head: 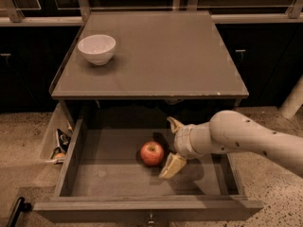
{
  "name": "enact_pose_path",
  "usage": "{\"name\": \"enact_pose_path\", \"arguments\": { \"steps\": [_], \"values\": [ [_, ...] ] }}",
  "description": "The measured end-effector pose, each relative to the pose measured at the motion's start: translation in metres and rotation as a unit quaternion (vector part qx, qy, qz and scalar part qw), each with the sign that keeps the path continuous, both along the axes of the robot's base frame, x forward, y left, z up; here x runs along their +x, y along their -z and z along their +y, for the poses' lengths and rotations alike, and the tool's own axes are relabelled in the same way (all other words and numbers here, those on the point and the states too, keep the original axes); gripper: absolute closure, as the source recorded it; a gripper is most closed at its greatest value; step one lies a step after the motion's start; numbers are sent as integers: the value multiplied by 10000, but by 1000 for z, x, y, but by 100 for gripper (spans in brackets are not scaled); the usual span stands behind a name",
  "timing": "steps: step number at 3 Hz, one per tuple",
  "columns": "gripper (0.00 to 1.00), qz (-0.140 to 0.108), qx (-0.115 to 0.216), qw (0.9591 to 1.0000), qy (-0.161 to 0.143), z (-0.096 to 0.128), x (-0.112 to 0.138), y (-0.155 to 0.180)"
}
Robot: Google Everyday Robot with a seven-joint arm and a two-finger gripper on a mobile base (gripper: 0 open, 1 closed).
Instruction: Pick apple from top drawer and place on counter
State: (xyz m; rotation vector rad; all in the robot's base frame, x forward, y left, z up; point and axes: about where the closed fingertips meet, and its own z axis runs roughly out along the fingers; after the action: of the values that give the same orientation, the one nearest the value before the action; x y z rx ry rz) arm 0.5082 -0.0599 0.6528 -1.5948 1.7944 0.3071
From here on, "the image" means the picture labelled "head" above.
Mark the metal drawer knob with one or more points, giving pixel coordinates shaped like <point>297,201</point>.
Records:
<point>150,221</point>

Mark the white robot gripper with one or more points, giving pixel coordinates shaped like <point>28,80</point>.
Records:
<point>183,140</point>

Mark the black handle bottom left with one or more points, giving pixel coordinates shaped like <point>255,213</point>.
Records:
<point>20,206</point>

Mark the grey open top drawer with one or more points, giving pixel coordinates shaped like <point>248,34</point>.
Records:
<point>103,179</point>

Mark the grey counter cabinet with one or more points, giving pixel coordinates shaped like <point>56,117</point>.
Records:
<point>159,55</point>

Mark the grey back rail shelf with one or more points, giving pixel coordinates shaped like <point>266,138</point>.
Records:
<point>77,12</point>

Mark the red apple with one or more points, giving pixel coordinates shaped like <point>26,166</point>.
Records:
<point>152,153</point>

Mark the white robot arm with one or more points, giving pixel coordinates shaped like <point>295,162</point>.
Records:
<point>229,131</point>

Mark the white ceramic bowl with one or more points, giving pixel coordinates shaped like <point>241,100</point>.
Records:
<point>97,49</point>

